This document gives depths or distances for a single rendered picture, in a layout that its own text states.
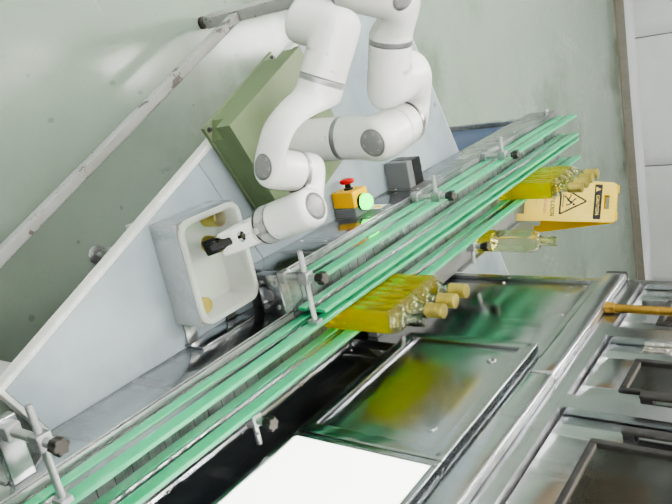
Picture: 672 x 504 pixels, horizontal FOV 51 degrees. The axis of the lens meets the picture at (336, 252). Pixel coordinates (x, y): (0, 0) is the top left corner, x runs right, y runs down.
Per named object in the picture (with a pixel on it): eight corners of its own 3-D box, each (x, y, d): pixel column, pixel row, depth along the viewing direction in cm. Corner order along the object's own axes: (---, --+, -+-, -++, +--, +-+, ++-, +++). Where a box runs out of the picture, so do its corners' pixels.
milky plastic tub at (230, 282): (177, 325, 150) (206, 329, 144) (148, 224, 143) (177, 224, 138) (233, 293, 163) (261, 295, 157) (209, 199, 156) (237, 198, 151)
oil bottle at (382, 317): (324, 328, 169) (401, 336, 156) (319, 306, 168) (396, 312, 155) (338, 318, 173) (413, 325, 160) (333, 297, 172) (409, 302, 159)
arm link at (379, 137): (321, 124, 149) (385, 119, 139) (356, 106, 158) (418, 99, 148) (333, 168, 152) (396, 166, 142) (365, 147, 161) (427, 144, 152)
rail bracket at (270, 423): (225, 442, 144) (274, 454, 136) (216, 412, 142) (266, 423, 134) (238, 431, 147) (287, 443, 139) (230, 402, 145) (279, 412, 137)
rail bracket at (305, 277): (287, 323, 158) (331, 328, 150) (270, 252, 153) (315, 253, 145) (295, 318, 160) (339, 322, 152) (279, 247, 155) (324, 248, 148)
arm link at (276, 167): (322, 77, 132) (292, 184, 137) (271, 63, 123) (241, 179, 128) (354, 88, 127) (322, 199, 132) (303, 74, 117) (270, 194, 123)
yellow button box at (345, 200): (334, 218, 193) (356, 218, 189) (329, 191, 191) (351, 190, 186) (349, 210, 198) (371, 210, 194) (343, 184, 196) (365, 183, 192)
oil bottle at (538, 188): (499, 200, 247) (580, 198, 230) (497, 184, 245) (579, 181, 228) (505, 195, 251) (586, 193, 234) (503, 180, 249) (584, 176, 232)
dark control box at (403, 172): (387, 189, 213) (411, 188, 208) (382, 164, 211) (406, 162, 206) (400, 182, 220) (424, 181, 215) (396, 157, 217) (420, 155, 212)
